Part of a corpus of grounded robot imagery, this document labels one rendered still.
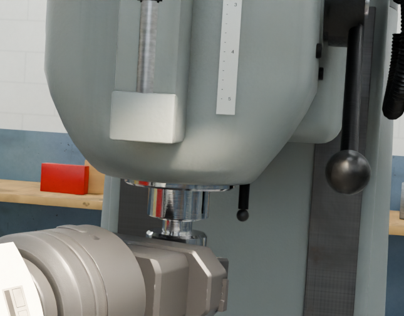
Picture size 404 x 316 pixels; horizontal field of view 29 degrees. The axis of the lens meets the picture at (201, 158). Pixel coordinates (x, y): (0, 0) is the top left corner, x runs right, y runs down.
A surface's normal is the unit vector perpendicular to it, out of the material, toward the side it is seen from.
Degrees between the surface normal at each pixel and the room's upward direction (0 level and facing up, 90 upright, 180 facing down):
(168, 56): 90
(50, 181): 90
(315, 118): 90
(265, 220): 90
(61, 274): 63
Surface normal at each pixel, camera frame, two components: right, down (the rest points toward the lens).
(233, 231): -0.18, 0.04
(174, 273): 0.88, 0.08
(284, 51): 0.49, 0.07
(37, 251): -0.07, -0.63
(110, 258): 0.69, -0.62
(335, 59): 0.29, 0.07
